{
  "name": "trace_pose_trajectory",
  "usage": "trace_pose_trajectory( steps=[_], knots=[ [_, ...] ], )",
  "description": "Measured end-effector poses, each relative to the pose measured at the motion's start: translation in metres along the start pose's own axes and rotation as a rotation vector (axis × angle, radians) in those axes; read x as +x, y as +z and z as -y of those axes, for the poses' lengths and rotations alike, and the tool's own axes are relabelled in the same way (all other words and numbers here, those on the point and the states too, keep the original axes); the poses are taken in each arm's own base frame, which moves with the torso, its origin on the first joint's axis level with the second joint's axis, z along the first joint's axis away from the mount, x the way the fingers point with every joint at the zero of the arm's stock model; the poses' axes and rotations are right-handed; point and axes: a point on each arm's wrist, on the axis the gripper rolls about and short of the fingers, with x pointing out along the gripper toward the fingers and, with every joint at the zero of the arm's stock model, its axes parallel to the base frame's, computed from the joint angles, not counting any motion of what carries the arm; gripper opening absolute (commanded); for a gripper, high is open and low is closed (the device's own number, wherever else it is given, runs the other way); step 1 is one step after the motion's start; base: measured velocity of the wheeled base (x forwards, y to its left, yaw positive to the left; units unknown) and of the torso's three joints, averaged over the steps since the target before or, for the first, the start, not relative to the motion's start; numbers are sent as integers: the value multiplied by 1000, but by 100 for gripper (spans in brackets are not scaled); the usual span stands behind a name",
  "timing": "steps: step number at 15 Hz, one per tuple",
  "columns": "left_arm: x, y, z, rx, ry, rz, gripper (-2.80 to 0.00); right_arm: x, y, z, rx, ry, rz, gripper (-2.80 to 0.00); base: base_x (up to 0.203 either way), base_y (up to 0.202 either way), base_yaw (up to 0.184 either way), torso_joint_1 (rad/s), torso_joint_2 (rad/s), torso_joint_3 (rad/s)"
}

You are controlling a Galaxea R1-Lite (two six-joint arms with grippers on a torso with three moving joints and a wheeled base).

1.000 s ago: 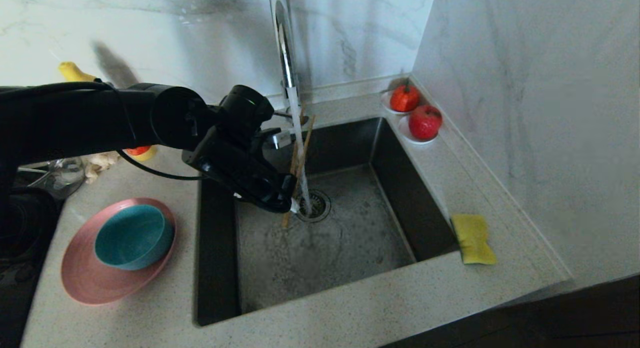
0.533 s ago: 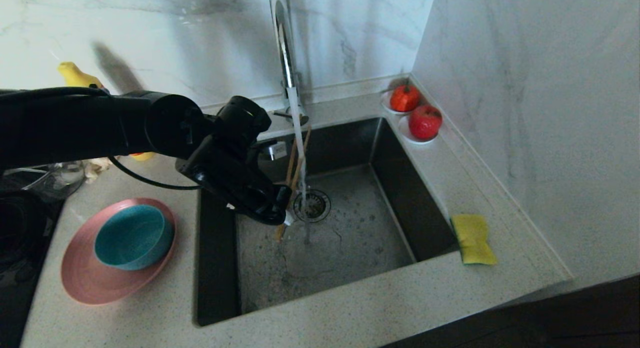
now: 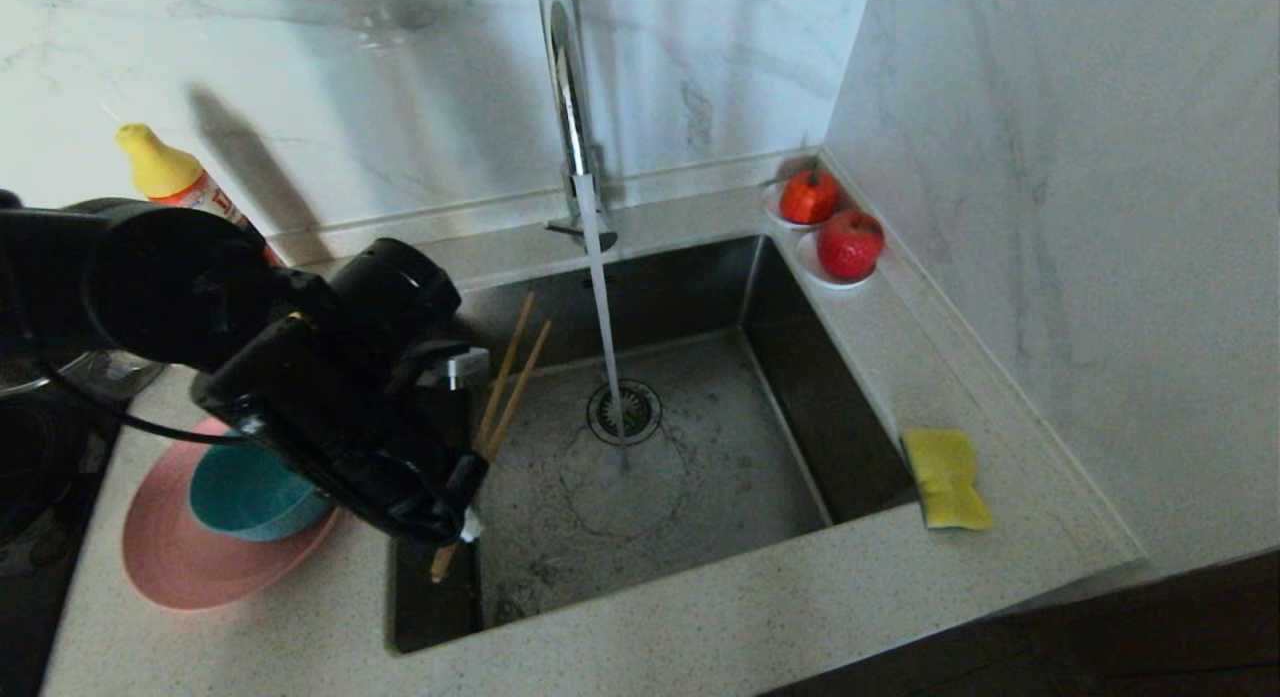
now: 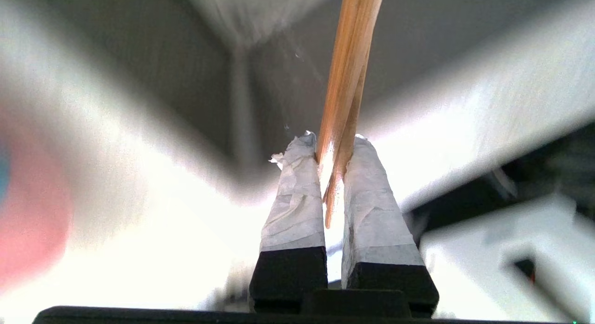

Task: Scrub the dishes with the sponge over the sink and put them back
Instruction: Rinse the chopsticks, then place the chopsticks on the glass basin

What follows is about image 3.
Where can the yellow green sponge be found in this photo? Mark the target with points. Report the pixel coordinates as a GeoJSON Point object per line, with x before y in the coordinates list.
{"type": "Point", "coordinates": [945, 477]}

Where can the teal bowl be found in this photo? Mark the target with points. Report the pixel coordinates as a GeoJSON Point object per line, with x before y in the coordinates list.
{"type": "Point", "coordinates": [240, 497]}

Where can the running water stream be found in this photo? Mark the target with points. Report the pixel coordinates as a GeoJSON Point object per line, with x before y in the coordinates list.
{"type": "Point", "coordinates": [600, 297]}

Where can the clear glass bowl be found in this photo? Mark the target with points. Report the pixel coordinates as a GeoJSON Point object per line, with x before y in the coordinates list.
{"type": "Point", "coordinates": [120, 377]}

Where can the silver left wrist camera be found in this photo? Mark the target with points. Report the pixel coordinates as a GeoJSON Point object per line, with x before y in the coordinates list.
{"type": "Point", "coordinates": [465, 367]}

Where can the chrome faucet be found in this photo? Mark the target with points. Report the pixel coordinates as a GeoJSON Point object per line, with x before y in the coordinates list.
{"type": "Point", "coordinates": [570, 97]}

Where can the stainless steel sink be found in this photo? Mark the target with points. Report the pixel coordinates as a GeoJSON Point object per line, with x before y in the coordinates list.
{"type": "Point", "coordinates": [700, 507]}

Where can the pink plate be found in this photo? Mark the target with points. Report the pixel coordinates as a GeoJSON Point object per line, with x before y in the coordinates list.
{"type": "Point", "coordinates": [170, 567]}

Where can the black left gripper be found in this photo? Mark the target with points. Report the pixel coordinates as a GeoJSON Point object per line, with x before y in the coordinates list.
{"type": "Point", "coordinates": [350, 427]}

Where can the yellow orange white detergent bottle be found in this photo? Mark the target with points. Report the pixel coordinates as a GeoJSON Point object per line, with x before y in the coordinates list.
{"type": "Point", "coordinates": [160, 167]}

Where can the red apple on dish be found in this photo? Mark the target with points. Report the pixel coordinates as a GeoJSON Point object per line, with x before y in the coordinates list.
{"type": "Point", "coordinates": [810, 269]}

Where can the black cooktop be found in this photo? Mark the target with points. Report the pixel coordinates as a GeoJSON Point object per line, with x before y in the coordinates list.
{"type": "Point", "coordinates": [40, 537]}

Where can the round metal drain strainer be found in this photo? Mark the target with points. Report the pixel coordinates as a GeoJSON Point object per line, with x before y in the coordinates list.
{"type": "Point", "coordinates": [646, 409]}

